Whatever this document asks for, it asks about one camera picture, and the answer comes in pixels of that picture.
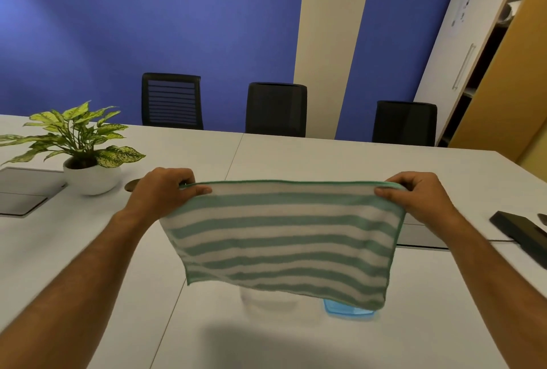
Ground person's right hand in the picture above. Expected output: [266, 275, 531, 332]
[374, 171, 461, 237]

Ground person's left hand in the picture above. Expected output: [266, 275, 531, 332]
[123, 167, 213, 227]

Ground green white striped cloth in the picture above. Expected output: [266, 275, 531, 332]
[159, 179, 408, 311]

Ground person's right forearm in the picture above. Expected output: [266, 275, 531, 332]
[439, 215, 547, 369]

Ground person's left forearm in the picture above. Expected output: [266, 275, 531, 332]
[0, 209, 148, 369]

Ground black solid-back office chair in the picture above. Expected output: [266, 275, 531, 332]
[245, 82, 308, 138]
[372, 101, 438, 147]

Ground black mesh office chair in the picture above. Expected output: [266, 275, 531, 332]
[141, 73, 204, 130]

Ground white round plant pot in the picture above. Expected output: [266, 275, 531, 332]
[63, 155, 122, 196]

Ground blue plastic lid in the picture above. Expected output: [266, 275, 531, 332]
[323, 299, 377, 321]

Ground green potted plant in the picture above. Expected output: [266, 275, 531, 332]
[0, 101, 146, 169]

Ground black flat device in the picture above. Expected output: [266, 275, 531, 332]
[489, 211, 547, 270]

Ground wooden door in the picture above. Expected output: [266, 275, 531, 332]
[448, 0, 547, 164]

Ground white cabinet door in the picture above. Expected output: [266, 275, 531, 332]
[414, 0, 530, 143]

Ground grey table cable hatch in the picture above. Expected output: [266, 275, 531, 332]
[396, 213, 449, 250]
[0, 167, 68, 218]

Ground metal cabinet handle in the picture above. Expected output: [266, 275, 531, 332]
[452, 43, 476, 91]

